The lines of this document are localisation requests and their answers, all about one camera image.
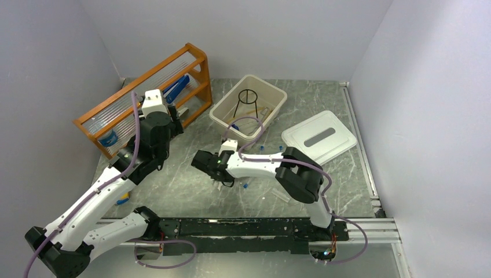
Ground black wire tripod stand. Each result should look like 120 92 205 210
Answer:
233 89 258 119

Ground metal crucible tongs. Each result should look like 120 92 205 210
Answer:
257 107 273 123

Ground orange wooden shelf rack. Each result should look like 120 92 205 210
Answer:
74 43 212 158

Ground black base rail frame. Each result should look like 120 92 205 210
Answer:
85 217 400 260

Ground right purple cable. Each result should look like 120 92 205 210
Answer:
221 116 369 266

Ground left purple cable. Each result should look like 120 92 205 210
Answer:
23 90 145 278

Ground beige plastic bin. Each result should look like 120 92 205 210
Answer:
209 75 287 147

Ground tan rubber tubing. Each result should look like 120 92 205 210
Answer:
226 107 268 124

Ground white bin lid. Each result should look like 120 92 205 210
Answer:
281 111 357 164

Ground wrist white camera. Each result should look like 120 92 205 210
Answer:
141 89 168 117
218 138 239 155

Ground yellow blue block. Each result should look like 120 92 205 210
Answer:
116 193 130 206

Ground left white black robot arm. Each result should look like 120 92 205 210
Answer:
25 105 183 277

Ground blue stapler on shelf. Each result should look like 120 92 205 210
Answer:
162 75 190 104

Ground clear test tube rack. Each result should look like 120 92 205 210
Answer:
271 188 291 203

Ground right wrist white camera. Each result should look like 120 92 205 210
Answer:
218 138 239 155

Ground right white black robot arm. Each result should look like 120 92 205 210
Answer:
191 147 335 240

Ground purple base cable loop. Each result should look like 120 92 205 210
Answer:
133 237 198 270

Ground blue white roll on shelf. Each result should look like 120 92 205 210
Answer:
98 129 119 148

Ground grey white device on shelf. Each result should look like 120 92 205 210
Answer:
178 107 189 119

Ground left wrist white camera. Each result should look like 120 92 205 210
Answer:
141 89 168 117

